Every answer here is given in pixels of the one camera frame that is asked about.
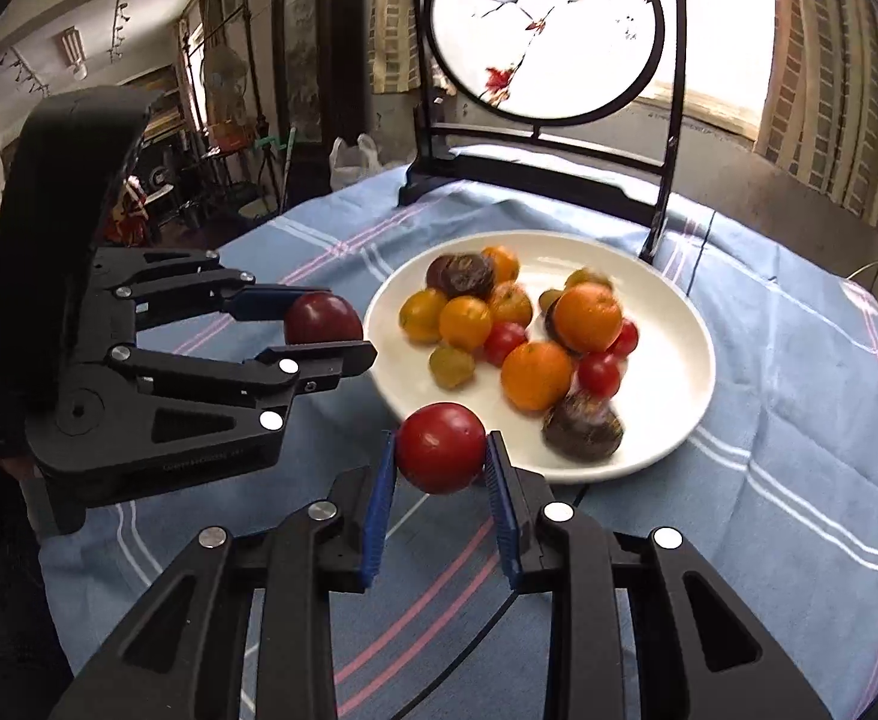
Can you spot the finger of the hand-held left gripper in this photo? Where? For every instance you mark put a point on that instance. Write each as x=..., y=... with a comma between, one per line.
x=259, y=304
x=319, y=364

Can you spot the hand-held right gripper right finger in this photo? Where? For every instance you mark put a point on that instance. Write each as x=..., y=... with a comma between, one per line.
x=500, y=517

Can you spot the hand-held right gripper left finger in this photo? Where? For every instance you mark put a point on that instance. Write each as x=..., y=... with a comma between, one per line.
x=379, y=510

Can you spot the large orange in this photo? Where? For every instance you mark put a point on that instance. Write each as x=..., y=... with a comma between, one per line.
x=536, y=375
x=587, y=317

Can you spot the white round plate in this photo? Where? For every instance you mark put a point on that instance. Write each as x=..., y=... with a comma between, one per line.
x=664, y=390

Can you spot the red floral cloth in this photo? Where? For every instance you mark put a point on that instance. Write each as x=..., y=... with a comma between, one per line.
x=128, y=214

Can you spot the small yellow orange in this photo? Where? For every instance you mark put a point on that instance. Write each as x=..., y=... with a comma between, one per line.
x=420, y=315

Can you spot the green-tipped tripod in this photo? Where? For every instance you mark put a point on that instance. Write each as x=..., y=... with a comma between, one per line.
x=274, y=144

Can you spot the white plastic bag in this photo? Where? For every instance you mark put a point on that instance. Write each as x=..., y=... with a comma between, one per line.
x=353, y=161

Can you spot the wooden shelf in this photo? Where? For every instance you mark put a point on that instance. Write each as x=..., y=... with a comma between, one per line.
x=161, y=101

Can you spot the white ceiling lamp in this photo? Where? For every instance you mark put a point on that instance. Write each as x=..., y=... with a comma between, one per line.
x=73, y=49

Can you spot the ceiling track light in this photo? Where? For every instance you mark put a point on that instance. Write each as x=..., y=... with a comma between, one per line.
x=118, y=22

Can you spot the standing fan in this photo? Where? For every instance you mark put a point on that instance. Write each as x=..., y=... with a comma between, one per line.
x=225, y=71

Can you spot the blue plaid tablecloth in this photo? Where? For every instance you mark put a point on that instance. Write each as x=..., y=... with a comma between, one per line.
x=746, y=465

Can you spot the dark wooden cabinet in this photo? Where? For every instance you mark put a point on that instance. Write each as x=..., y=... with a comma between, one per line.
x=300, y=52

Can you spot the brick pattern curtain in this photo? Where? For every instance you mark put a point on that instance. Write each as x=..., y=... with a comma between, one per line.
x=398, y=15
x=836, y=52

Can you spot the round painted table screen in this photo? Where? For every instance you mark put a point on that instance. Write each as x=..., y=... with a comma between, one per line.
x=559, y=30

